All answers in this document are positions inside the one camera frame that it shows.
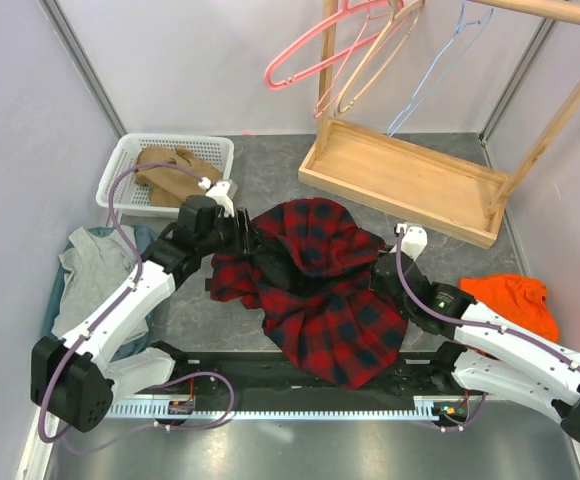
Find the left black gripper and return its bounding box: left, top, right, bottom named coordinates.
left=198, top=208, right=263, bottom=258

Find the red plaid skirt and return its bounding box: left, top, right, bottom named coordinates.
left=210, top=197, right=407, bottom=389

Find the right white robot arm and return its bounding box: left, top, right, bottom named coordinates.
left=371, top=252, right=580, bottom=443

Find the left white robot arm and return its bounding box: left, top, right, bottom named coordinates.
left=30, top=196, right=259, bottom=432

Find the thick pink plastic hanger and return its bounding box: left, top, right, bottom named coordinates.
left=263, top=0, right=405, bottom=92

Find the tan brown garment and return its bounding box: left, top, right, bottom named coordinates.
left=135, top=146, right=222, bottom=208

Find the wooden clothes rack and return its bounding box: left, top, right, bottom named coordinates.
left=297, top=0, right=580, bottom=250

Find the white plastic basket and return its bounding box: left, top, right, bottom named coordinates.
left=95, top=133, right=235, bottom=218

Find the orange garment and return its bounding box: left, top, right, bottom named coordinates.
left=459, top=274, right=560, bottom=343

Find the grey t-shirt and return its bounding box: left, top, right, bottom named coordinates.
left=47, top=225, right=156, bottom=337

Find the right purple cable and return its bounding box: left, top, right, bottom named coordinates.
left=393, top=228, right=580, bottom=386

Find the purple cable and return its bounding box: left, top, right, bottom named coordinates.
left=37, top=163, right=211, bottom=455
left=393, top=228, right=580, bottom=386

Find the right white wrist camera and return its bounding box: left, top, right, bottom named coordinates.
left=395, top=222, right=428, bottom=261

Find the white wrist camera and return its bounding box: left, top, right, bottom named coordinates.
left=395, top=222, right=428, bottom=261
left=198, top=177, right=237, bottom=217

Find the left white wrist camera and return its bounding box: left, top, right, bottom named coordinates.
left=198, top=177, right=237, bottom=217

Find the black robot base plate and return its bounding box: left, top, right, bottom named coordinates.
left=145, top=341, right=482, bottom=409

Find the slotted white cable duct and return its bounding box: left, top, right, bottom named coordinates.
left=105, top=395, right=468, bottom=421

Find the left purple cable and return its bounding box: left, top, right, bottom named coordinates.
left=37, top=163, right=211, bottom=455

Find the thin pink wire hanger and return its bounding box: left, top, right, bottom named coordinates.
left=313, top=1, right=410, bottom=119

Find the light blue wire hanger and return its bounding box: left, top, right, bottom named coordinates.
left=386, top=1, right=494, bottom=137

